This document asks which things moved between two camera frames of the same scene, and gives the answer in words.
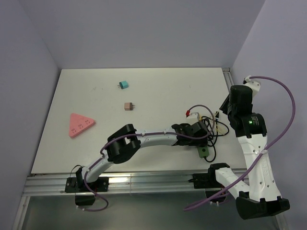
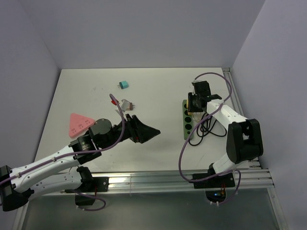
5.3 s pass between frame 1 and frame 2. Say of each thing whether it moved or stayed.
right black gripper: moved
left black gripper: moved
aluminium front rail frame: stayed
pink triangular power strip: stayed
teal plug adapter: stayed
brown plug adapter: stayed
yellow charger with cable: moved
